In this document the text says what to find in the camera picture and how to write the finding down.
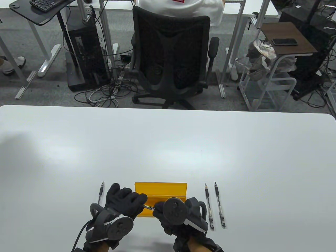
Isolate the person's left hand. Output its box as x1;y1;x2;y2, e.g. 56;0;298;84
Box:
84;183;148;250

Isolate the person's right hand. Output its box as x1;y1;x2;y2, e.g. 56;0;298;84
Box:
152;202;210;244

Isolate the translucent orange pen case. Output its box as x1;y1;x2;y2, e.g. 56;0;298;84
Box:
135;182;188;218

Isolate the person's right forearm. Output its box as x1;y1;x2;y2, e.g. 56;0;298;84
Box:
187;236;208;252

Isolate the grey metal desk leg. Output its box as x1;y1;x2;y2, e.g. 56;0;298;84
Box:
0;34;37;99

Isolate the black computer tower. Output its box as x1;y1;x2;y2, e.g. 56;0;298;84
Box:
67;17;110;86

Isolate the black mesh office chair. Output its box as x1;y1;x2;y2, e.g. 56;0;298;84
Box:
130;6;220;110

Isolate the crumpled grey white bag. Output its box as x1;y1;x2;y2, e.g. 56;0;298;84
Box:
247;39;277;71

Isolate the black curved standing desk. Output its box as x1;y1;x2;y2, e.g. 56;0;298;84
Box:
9;0;86;92

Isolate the black keyboard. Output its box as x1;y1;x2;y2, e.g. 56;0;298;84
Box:
29;0;66;13

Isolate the black smartphone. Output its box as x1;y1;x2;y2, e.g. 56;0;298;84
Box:
272;38;298;46

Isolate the black equipment case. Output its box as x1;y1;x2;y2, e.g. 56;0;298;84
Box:
279;5;336;100

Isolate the tangle of floor cables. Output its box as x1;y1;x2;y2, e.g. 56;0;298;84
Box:
74;76;139;108

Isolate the wooden side table white frame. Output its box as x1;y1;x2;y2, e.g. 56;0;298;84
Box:
238;22;318;112

